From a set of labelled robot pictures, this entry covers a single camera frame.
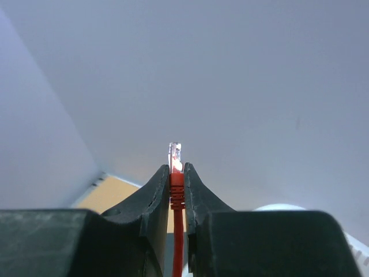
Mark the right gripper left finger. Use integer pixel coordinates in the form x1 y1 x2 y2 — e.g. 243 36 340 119
1 165 170 276

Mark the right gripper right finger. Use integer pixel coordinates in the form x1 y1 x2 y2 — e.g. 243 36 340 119
184 163 361 276

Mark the red ethernet cable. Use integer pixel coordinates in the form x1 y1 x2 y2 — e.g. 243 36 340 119
168 141 186 277

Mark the white plastic tub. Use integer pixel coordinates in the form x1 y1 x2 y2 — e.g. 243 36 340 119
253 203 369 277

